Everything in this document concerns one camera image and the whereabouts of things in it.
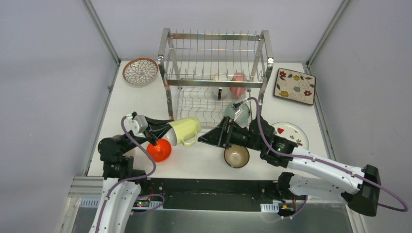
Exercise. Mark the orange plastic bowl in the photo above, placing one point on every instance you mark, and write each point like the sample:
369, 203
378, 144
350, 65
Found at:
161, 151

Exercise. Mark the beige bowl dark rim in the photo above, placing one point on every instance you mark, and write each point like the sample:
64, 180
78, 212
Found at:
236, 156

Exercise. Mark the square floral plate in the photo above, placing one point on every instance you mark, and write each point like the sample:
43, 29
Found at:
295, 86

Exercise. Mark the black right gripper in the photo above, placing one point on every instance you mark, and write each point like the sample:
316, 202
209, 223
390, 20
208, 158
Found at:
218, 136

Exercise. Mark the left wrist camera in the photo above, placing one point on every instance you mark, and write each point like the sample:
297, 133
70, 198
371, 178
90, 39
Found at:
137, 124

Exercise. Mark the mint green bowl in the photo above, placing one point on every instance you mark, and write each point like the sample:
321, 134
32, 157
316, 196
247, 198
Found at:
245, 112

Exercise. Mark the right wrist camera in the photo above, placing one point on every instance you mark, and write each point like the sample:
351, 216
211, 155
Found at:
237, 110

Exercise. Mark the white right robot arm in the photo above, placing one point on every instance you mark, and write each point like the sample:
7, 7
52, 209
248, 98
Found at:
331, 180

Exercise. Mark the white ribbed mug black rim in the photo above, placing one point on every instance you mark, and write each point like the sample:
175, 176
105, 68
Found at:
219, 91

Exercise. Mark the light green mug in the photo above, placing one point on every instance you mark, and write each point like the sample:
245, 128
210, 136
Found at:
183, 131

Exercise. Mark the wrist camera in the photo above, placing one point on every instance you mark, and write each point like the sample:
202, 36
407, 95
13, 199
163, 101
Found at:
237, 110
137, 124

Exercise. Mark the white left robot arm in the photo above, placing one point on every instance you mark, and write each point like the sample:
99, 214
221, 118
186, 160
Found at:
122, 184

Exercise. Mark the stainless steel dish rack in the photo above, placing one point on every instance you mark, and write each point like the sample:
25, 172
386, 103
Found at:
188, 62

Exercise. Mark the brown floral round plate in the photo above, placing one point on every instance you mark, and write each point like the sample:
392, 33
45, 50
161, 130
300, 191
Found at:
140, 71

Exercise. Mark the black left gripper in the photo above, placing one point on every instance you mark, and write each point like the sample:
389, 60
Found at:
149, 130

